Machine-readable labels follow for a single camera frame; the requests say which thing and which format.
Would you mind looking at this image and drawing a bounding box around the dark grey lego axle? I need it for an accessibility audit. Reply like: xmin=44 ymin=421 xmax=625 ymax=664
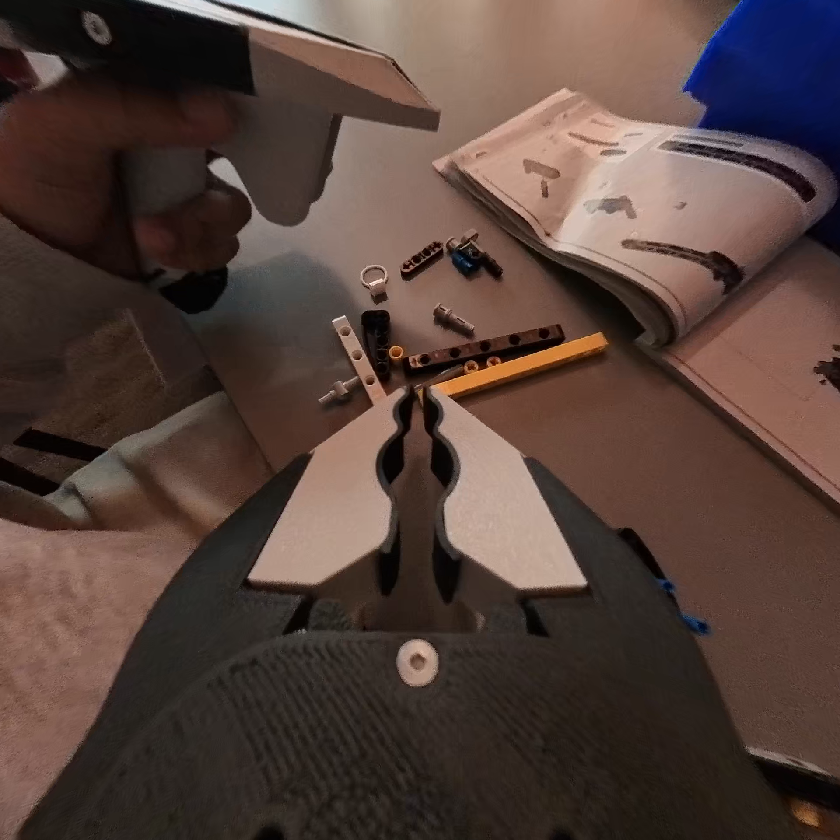
xmin=415 ymin=367 xmax=467 ymax=395

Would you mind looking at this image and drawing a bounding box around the partly built lego model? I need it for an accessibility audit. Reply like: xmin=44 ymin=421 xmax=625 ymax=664
xmin=620 ymin=528 xmax=711 ymax=636

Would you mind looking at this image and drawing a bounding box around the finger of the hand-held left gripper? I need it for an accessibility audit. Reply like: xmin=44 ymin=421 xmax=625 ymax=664
xmin=245 ymin=24 xmax=442 ymax=132

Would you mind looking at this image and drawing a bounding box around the short black lego beam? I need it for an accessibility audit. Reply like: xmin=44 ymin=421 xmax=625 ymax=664
xmin=400 ymin=241 xmax=445 ymax=274

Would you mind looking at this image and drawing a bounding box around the open instruction booklet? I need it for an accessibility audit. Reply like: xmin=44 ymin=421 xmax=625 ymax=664
xmin=433 ymin=88 xmax=837 ymax=349

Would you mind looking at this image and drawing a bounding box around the white lego beam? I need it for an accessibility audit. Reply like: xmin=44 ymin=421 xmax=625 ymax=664
xmin=331 ymin=315 xmax=388 ymax=404

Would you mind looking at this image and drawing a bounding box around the long black lego beam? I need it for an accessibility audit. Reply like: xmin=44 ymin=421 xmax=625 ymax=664
xmin=402 ymin=323 xmax=567 ymax=375

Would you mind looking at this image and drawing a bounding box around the person's beige sweater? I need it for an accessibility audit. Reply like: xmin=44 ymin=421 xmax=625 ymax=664
xmin=0 ymin=394 xmax=277 ymax=840

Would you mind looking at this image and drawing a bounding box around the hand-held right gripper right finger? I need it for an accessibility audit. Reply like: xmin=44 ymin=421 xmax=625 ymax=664
xmin=422 ymin=386 xmax=589 ymax=603

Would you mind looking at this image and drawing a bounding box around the blue grey black lego assembly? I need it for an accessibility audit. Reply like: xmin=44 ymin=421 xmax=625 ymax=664
xmin=446 ymin=228 xmax=505 ymax=278

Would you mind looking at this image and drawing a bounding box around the long yellow lego beam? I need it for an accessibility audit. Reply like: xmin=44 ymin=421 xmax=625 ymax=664
xmin=430 ymin=332 xmax=610 ymax=400

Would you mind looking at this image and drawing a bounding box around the person's left hand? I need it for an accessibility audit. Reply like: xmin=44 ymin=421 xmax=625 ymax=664
xmin=0 ymin=85 xmax=253 ymax=284

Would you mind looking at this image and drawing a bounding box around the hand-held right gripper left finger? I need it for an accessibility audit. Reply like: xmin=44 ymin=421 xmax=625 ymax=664
xmin=245 ymin=386 xmax=416 ymax=599

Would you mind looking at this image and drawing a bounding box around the black angled lego piece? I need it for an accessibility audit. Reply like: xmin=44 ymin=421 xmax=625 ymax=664
xmin=360 ymin=308 xmax=393 ymax=383

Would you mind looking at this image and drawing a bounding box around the blue plastic bin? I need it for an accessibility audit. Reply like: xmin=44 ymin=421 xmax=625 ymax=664
xmin=682 ymin=0 xmax=840 ymax=244

